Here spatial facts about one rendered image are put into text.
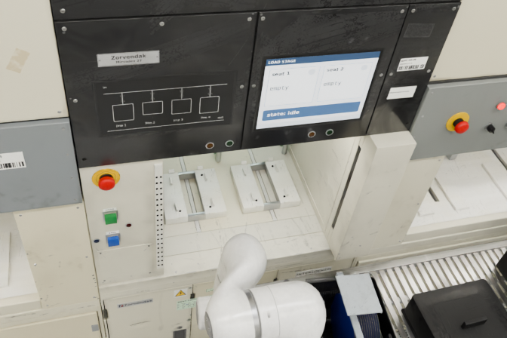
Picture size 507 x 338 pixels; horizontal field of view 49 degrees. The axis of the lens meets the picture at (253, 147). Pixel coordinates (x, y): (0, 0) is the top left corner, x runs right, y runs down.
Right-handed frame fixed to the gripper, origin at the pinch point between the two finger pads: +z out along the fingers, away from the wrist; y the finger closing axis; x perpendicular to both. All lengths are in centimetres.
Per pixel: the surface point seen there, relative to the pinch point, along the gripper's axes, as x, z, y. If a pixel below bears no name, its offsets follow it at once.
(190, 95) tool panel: 54, -33, -23
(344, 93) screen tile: 51, 5, -27
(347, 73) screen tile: 57, 5, -27
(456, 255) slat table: -29, 68, -30
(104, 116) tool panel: 50, -52, -22
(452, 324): -19, 49, 1
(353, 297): 2.8, 10.7, 1.2
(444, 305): -19, 49, -5
